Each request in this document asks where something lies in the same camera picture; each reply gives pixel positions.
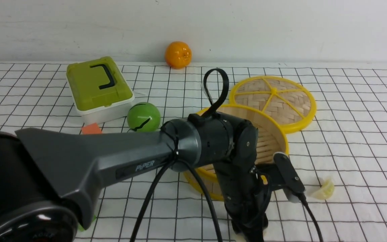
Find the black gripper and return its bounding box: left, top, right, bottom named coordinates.
left=214, top=158, right=268, bottom=242

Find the pale yellow dumpling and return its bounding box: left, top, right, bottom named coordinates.
left=307, top=176, right=335, bottom=200

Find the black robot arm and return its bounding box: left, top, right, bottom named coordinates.
left=0, top=112, right=270, bottom=242

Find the bamboo steamer tray yellow rim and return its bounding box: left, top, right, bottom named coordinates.
left=196, top=105, right=289, bottom=201

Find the woven bamboo steamer lid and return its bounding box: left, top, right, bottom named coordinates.
left=229, top=76, right=317, bottom=134

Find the checkered white tablecloth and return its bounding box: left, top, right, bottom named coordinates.
left=0, top=62, right=387, bottom=242

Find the green ball with black crack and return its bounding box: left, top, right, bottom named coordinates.
left=127, top=102, right=161, bottom=132

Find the orange fruit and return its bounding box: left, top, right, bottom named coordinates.
left=165, top=41, right=192, bottom=69

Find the orange foam cube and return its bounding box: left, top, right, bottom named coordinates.
left=81, top=123, right=103, bottom=135

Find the green lidded white box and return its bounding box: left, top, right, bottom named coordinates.
left=66, top=56, right=135, bottom=125

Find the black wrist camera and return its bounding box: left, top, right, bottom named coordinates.
left=259, top=152, right=307, bottom=205

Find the black cable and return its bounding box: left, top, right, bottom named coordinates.
left=130, top=68, right=323, bottom=242

